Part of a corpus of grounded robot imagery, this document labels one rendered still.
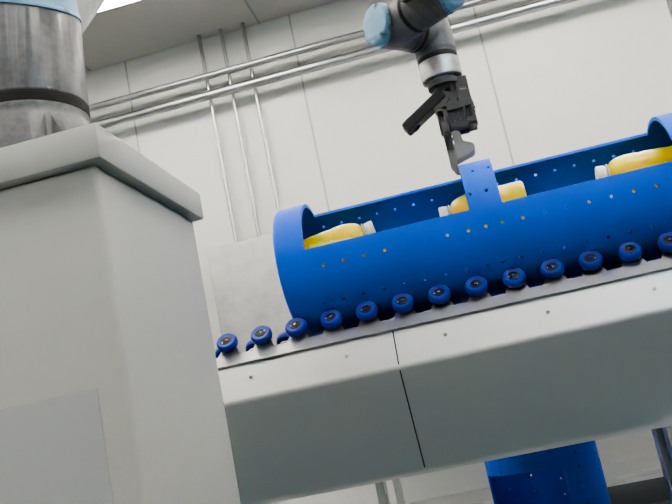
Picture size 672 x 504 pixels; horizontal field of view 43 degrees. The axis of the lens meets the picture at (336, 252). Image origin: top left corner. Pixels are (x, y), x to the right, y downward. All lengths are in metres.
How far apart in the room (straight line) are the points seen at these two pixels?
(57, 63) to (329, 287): 0.81
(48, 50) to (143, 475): 0.54
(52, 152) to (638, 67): 4.77
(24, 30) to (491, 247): 0.97
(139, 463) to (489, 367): 0.94
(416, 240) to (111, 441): 0.96
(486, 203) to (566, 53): 3.81
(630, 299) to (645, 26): 3.99
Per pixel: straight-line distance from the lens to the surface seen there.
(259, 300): 5.05
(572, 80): 5.41
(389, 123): 5.35
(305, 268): 1.72
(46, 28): 1.14
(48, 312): 0.92
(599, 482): 2.25
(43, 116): 1.08
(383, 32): 1.82
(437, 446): 1.72
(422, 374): 1.67
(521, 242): 1.70
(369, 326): 1.71
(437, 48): 1.91
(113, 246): 0.91
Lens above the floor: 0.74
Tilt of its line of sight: 12 degrees up
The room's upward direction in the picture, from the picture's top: 12 degrees counter-clockwise
